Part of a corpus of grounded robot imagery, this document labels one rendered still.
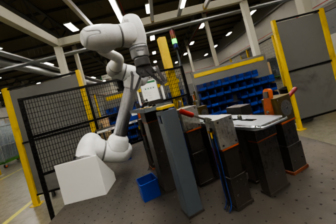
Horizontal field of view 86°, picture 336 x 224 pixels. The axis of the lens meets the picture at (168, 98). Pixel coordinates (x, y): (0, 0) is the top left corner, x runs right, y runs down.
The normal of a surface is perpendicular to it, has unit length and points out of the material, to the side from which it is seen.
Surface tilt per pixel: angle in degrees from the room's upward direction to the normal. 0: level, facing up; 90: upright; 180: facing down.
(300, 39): 90
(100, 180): 90
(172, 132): 90
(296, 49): 90
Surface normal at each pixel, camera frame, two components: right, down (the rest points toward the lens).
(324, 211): -0.25, -0.97
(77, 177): -0.02, 0.02
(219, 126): 0.37, -0.09
